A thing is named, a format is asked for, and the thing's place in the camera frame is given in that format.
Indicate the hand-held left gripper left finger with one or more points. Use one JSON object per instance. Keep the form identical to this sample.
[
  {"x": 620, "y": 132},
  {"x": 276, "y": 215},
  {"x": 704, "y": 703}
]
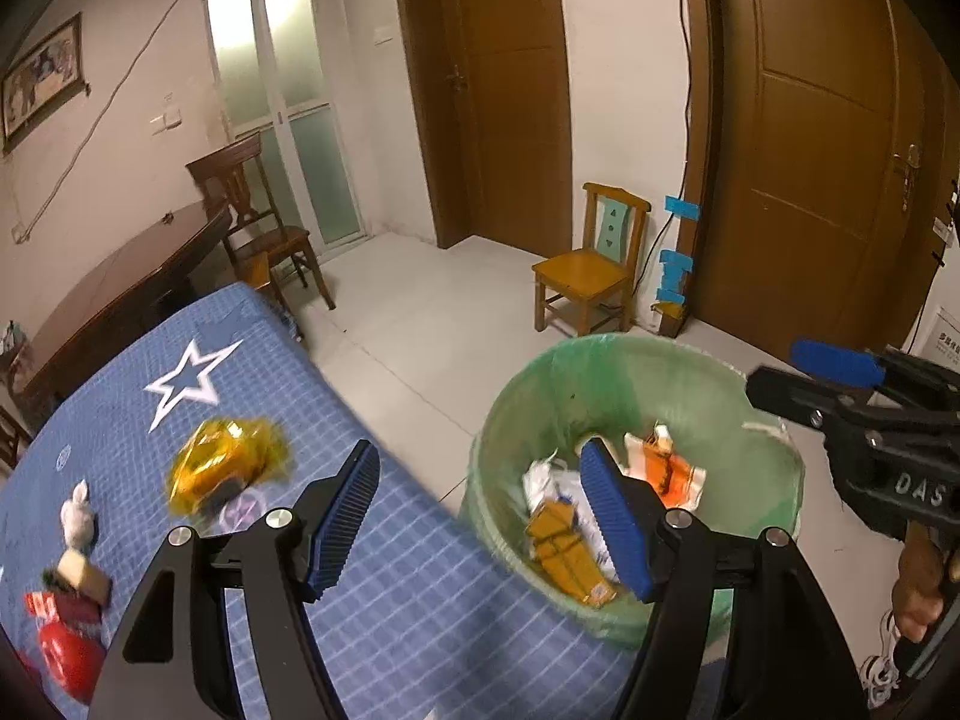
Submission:
[{"x": 345, "y": 517}]

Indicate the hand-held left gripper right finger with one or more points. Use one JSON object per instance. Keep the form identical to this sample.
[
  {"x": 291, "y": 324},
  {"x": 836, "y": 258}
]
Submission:
[{"x": 611, "y": 525}]

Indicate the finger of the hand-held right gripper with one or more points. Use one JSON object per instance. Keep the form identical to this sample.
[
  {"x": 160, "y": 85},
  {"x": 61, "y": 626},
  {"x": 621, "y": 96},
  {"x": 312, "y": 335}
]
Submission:
[
  {"x": 795, "y": 394},
  {"x": 836, "y": 362}
]

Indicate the orange cardboard box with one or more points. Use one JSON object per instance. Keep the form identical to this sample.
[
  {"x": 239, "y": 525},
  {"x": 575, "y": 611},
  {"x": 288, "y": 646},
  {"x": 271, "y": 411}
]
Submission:
[{"x": 562, "y": 547}]

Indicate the white printed plastic packet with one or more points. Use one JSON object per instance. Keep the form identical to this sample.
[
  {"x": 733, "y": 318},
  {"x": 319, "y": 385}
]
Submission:
[{"x": 544, "y": 484}]

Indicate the orange and white packet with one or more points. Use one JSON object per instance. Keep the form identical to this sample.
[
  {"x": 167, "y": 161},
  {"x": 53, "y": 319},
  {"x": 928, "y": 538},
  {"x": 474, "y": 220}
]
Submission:
[{"x": 667, "y": 469}]

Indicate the green lined waste bin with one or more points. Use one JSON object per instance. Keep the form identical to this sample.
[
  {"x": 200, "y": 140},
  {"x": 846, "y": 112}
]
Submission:
[{"x": 675, "y": 382}]

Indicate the person's right hand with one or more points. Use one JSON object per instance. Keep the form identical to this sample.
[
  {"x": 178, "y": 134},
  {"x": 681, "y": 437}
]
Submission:
[{"x": 919, "y": 592}]

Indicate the blue checked tablecloth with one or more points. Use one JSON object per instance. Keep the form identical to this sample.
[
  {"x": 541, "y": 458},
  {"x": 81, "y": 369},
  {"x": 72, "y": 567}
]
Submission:
[{"x": 412, "y": 540}]

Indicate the yellow crinkled wrapper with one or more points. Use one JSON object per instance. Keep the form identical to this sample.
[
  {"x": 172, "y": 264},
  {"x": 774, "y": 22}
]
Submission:
[{"x": 217, "y": 465}]

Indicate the blue tape patch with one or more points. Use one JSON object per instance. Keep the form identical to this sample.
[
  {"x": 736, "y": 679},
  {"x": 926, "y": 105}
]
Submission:
[{"x": 675, "y": 274}]

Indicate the brown wooden door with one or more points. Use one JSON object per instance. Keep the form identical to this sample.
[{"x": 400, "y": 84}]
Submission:
[
  {"x": 495, "y": 90},
  {"x": 817, "y": 150}
]

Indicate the white patterned slipper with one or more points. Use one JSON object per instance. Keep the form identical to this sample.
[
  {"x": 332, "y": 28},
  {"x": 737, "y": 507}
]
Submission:
[{"x": 877, "y": 682}]

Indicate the blue tape strip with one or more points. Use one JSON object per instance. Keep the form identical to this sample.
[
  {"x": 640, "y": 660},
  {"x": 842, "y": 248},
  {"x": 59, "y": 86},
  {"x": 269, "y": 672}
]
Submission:
[{"x": 682, "y": 206}]

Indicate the light wooden chair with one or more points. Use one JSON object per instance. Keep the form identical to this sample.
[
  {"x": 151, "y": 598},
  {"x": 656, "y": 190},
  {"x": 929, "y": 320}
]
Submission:
[{"x": 592, "y": 270}]

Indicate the small white figurine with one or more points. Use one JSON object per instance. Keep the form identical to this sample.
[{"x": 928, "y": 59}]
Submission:
[{"x": 77, "y": 517}]

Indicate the beige block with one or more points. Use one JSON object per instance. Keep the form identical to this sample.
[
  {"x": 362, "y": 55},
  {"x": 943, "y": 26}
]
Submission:
[{"x": 84, "y": 577}]

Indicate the red snack wrapper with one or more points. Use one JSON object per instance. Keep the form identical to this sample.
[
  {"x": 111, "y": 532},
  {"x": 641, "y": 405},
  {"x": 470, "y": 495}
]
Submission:
[{"x": 49, "y": 604}]

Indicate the red apple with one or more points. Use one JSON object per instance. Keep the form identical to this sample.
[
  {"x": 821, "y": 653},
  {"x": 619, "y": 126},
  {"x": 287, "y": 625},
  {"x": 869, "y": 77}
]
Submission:
[{"x": 69, "y": 656}]

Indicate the dark wooden table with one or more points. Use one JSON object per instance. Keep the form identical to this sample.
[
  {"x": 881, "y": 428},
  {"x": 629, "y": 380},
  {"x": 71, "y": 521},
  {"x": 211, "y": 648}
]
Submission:
[{"x": 120, "y": 292}]

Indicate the dark wooden chair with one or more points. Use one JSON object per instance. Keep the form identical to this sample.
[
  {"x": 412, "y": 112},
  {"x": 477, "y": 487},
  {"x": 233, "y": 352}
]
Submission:
[{"x": 255, "y": 202}]

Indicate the frosted glass door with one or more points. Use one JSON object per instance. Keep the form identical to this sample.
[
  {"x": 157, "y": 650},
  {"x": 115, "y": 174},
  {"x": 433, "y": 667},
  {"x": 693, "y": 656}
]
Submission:
[{"x": 292, "y": 90}]

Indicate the white wall notice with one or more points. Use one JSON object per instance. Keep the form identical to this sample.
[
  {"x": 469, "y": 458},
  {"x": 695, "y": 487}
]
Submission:
[{"x": 943, "y": 341}]

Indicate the white wall switch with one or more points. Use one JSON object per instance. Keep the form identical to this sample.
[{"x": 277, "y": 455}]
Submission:
[{"x": 169, "y": 120}]

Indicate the framed wall picture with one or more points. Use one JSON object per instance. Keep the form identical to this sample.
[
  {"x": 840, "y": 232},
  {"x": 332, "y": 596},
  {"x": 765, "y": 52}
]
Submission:
[{"x": 41, "y": 82}]

